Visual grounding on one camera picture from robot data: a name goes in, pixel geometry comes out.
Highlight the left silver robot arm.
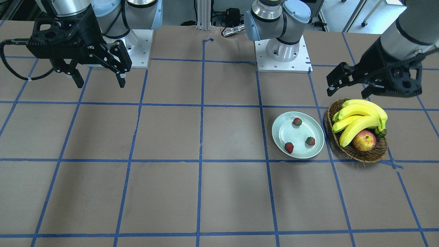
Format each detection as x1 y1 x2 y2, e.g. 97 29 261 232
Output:
244 0 439 98

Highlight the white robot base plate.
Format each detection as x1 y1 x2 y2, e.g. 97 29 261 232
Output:
254 35 313 73

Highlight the brown wicker basket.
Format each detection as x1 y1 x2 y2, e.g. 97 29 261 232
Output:
324 98 388 163

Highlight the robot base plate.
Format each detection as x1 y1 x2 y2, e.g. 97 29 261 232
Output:
121 29 154 69

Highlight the yellow banana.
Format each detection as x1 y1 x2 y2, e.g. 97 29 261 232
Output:
342 99 388 132
339 116 380 148
332 104 380 122
331 115 363 133

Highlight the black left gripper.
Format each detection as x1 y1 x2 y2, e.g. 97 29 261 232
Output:
326 38 423 99

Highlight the light green plate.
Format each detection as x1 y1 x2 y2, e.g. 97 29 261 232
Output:
271 111 325 159

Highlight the red yellow apple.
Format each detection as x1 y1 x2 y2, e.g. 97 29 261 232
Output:
351 130 377 152

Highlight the aluminium frame post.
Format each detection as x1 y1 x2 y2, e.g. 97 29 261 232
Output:
195 0 213 32

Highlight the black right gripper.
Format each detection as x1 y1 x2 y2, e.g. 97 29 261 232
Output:
27 5 132 89

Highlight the bottom yellow banana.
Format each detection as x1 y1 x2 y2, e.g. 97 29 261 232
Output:
339 116 380 148

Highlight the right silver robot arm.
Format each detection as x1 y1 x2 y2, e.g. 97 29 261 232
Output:
26 0 163 89

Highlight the top yellow banana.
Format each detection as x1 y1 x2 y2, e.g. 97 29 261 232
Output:
342 99 388 132

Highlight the red strawberry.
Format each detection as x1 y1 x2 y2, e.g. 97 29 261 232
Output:
284 142 294 154
292 117 302 126
305 136 316 146

